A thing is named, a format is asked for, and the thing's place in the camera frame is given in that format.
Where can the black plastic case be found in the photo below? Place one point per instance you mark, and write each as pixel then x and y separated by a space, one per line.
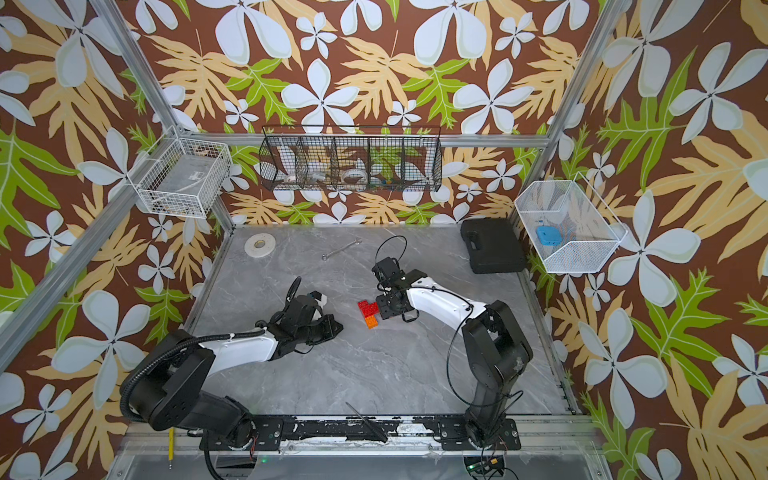
pixel 493 246

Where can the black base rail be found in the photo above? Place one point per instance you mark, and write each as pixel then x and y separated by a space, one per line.
pixel 442 432

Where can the aluminium frame post back right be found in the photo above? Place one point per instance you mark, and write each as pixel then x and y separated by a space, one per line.
pixel 562 80

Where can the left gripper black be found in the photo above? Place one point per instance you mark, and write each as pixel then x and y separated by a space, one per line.
pixel 329 321

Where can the aluminium frame post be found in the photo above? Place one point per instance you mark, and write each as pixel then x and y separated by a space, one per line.
pixel 147 82
pixel 562 80

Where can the white wire basket right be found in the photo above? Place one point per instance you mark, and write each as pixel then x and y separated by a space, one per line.
pixel 591 230

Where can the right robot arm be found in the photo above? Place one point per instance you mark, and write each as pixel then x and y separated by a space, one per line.
pixel 496 348

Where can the blue object in basket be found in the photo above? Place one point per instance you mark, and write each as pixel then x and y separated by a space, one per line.
pixel 549 235

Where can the metal combination wrench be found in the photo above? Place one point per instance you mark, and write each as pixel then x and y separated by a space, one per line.
pixel 327 256

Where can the red long lego brick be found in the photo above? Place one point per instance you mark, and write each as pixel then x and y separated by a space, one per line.
pixel 368 310

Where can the black wire basket centre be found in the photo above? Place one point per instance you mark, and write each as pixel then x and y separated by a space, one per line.
pixel 354 158

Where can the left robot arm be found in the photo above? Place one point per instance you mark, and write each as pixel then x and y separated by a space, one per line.
pixel 166 390

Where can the orange square lego brick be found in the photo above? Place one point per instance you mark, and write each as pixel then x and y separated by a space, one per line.
pixel 371 321

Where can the white wire basket left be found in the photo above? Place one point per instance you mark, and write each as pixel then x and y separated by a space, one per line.
pixel 180 175

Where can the white wire basket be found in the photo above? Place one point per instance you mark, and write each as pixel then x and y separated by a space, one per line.
pixel 180 175
pixel 591 230

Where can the aluminium frame post back left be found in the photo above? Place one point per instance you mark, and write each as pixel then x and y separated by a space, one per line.
pixel 147 82

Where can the white tape roll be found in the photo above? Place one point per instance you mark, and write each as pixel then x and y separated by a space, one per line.
pixel 260 245

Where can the yellow handled hex key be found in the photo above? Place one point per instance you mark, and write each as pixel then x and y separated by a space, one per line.
pixel 171 448

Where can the black tool on rail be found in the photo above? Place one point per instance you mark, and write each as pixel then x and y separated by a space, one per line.
pixel 374 431

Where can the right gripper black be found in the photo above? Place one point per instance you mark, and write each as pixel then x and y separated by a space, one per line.
pixel 382 309

